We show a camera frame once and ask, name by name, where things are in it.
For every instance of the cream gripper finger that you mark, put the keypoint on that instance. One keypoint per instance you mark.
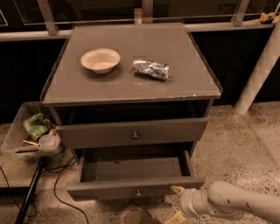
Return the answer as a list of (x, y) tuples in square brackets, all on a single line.
[(176, 217), (177, 189)]

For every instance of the grey drawer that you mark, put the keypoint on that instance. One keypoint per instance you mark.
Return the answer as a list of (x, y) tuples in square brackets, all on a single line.
[(122, 176), (96, 135)]

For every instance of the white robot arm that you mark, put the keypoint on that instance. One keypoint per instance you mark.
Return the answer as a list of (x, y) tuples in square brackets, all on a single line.
[(225, 201)]

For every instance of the grey wooden drawer cabinet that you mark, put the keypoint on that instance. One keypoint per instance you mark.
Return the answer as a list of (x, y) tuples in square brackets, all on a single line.
[(76, 95)]

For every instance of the clear plastic cup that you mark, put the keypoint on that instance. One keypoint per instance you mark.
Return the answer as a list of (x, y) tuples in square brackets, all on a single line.
[(47, 141)]

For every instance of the white paper bowl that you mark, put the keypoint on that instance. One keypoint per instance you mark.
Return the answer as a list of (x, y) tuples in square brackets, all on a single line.
[(100, 61)]

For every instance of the green snack bag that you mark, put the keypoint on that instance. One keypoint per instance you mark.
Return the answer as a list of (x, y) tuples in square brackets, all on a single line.
[(35, 127)]

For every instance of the black metal pole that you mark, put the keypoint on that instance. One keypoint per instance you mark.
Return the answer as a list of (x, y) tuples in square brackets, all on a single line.
[(31, 190)]

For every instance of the clear plastic bin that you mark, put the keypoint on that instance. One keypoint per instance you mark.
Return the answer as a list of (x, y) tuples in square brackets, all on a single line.
[(17, 133)]

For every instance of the brass can in bin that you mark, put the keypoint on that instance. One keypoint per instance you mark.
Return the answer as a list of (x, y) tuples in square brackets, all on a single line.
[(29, 143)]

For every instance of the yellow object on ledge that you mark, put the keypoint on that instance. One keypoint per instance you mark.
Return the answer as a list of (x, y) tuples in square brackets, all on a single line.
[(268, 18)]

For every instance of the white diagonal post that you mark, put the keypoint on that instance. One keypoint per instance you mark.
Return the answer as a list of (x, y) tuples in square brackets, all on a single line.
[(268, 58)]

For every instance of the metal railing frame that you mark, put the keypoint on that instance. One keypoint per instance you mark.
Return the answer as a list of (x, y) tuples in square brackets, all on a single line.
[(16, 28)]

